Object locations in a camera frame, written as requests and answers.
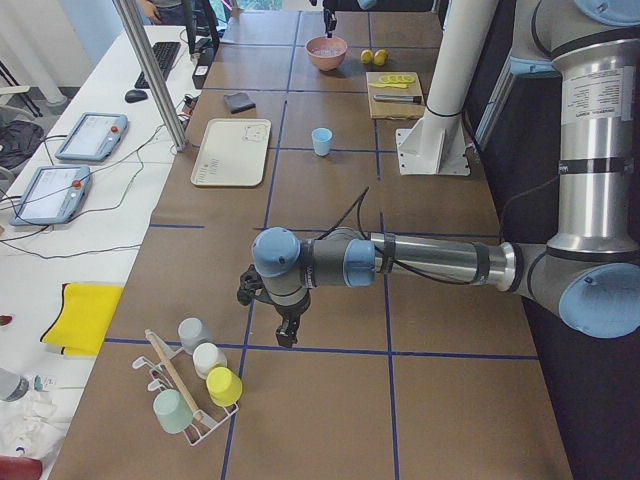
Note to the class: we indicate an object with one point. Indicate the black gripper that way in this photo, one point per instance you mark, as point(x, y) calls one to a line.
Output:
point(291, 312)
point(329, 21)

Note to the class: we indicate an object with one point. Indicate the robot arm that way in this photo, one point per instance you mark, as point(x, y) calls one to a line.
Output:
point(383, 6)
point(585, 273)

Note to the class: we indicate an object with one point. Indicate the pink bowl of ice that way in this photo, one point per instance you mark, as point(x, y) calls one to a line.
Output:
point(326, 53)

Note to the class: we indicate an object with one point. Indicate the yellow cup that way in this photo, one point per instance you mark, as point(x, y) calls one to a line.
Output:
point(224, 386)

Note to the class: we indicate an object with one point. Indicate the white cup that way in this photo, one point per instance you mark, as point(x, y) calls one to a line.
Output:
point(206, 357)

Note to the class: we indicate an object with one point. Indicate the grey cup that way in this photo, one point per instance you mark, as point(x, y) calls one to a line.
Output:
point(192, 333)

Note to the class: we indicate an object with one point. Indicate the light blue plastic cup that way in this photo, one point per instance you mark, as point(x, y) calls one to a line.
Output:
point(322, 141)

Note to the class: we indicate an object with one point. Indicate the mint green cup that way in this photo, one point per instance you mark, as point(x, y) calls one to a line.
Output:
point(172, 411)

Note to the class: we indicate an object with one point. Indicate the yellow lemon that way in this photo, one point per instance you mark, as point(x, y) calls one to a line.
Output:
point(366, 56)
point(380, 57)

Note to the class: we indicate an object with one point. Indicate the steel rod black tip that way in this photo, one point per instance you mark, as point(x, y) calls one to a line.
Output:
point(401, 99)

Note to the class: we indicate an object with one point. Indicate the yellow plastic knife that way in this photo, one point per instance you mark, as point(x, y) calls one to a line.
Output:
point(379, 85)

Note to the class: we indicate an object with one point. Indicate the grey folded cloth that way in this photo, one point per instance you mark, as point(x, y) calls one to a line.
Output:
point(238, 102)

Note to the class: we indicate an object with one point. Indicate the wooden cutting board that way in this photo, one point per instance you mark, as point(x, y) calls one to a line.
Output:
point(379, 110)

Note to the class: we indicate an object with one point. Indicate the black power box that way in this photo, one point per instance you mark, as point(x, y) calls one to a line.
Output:
point(203, 64)

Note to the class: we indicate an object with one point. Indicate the cream bear tray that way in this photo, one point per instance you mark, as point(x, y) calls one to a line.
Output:
point(232, 153)

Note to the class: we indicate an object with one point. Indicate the black keyboard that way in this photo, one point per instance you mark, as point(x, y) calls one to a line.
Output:
point(165, 53)

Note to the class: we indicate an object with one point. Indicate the yellow cloth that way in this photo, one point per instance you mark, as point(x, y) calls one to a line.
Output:
point(84, 318)

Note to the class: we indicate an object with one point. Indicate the black computer mouse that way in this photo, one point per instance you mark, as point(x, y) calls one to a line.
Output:
point(135, 96)

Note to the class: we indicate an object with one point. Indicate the far teach pendant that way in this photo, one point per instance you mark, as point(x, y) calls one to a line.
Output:
point(94, 137)

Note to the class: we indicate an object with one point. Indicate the teach pendant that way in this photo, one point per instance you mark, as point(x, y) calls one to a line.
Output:
point(53, 196)
point(94, 137)

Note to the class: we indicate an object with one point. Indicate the near teach pendant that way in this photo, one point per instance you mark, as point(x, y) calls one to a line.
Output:
point(53, 196)

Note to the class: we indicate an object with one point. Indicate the white wire cup rack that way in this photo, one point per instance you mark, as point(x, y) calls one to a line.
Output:
point(214, 416)

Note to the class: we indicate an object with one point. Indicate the wooden rack handle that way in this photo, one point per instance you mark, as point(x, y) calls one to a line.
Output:
point(160, 349)

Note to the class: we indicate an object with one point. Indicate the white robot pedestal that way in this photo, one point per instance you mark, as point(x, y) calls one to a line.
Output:
point(435, 145)

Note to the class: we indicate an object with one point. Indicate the aluminium frame post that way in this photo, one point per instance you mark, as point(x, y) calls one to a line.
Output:
point(135, 31)

